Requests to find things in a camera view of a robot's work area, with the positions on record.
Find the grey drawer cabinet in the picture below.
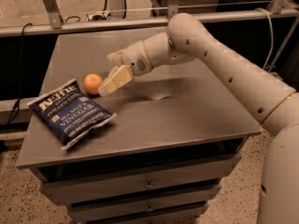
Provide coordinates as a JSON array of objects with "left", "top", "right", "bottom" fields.
[{"left": 16, "top": 25, "right": 263, "bottom": 224}]

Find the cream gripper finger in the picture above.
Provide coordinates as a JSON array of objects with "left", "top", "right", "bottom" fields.
[
  {"left": 98, "top": 65, "right": 134, "bottom": 97},
  {"left": 107, "top": 49, "right": 124, "bottom": 66}
]

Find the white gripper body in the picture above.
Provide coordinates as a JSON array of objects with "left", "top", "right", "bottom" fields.
[{"left": 121, "top": 41, "right": 153, "bottom": 76}]

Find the black cable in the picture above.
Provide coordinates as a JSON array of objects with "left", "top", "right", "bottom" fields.
[{"left": 6, "top": 22, "right": 34, "bottom": 126}]

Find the metal guard rail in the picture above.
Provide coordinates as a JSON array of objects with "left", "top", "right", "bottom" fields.
[{"left": 0, "top": 0, "right": 299, "bottom": 38}]

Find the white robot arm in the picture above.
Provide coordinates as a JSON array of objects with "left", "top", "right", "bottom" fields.
[{"left": 98, "top": 13, "right": 299, "bottom": 224}]

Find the white power strip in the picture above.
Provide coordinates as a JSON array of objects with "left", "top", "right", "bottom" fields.
[{"left": 87, "top": 12, "right": 110, "bottom": 21}]

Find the blue chip bag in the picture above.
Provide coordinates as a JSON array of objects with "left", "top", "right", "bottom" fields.
[{"left": 27, "top": 78, "right": 117, "bottom": 150}]

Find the orange fruit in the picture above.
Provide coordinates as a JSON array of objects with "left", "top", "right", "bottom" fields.
[{"left": 83, "top": 74, "right": 103, "bottom": 95}]

